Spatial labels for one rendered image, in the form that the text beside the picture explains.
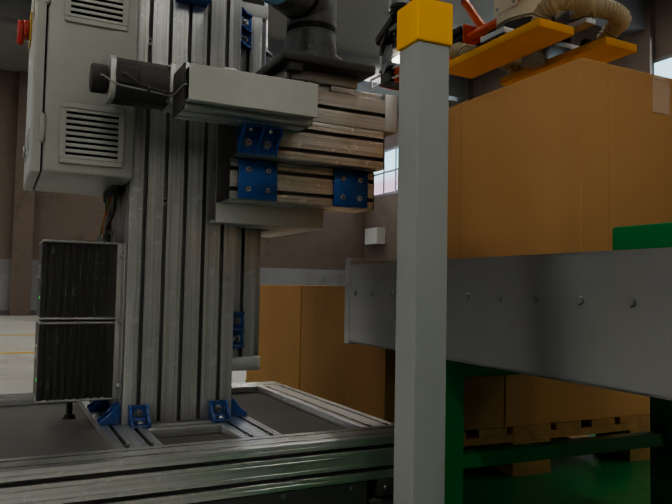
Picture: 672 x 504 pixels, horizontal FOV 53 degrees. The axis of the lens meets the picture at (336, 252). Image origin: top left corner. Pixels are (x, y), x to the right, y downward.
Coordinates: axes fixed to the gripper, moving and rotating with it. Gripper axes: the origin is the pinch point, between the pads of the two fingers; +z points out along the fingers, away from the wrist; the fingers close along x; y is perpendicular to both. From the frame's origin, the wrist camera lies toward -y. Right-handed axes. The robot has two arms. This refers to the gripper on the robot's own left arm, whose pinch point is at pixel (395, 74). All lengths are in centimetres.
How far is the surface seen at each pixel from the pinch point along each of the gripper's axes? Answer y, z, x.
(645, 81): 94, 26, -4
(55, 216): -1030, -24, -13
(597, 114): 94, 34, -17
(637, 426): 29, 109, 77
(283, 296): -52, 72, -13
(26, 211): -1021, -28, -57
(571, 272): 106, 63, -35
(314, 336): -23, 84, -14
